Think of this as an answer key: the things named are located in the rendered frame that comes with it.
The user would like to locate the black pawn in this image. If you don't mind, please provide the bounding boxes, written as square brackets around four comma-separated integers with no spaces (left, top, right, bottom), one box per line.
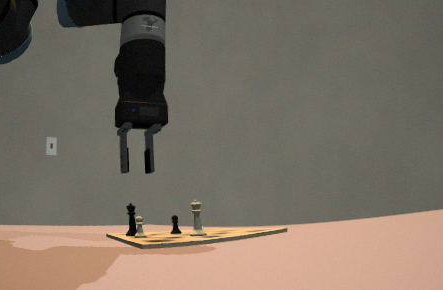
[170,215,182,234]

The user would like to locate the black chess queen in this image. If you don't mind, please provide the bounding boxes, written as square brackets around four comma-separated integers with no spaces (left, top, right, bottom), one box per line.
[126,203,137,236]

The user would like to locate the white pawn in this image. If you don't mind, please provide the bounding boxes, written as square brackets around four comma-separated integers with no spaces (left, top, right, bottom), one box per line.
[135,216,147,238]

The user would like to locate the tan and dark brown chessboard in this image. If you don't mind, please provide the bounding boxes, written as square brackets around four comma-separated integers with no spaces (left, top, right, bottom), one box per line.
[106,228,288,249]

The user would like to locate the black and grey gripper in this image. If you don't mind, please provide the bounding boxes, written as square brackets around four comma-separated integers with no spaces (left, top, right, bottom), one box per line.
[114,15,168,174]

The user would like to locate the white queen chess piece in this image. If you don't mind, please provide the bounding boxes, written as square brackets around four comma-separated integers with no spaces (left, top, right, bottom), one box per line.
[190,200,207,236]

